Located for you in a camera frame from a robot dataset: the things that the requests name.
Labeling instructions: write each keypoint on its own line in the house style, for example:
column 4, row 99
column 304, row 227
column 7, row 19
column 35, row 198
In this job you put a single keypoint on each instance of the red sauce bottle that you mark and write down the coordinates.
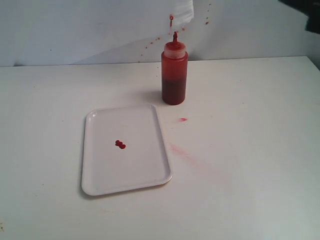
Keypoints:
column 174, row 70

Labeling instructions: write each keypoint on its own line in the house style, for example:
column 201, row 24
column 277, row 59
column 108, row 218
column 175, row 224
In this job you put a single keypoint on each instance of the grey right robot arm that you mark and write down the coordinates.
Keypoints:
column 310, row 8

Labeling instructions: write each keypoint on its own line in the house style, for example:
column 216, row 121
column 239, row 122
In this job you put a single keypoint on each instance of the ketchup blob on tray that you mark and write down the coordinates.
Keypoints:
column 120, row 144

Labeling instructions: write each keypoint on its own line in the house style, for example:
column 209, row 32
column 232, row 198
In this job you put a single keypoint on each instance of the white rectangular tray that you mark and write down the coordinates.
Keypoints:
column 144, row 163

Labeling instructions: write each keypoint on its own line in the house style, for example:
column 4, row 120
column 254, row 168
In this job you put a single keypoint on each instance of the white paper towel on wall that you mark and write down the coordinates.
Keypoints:
column 181, row 13

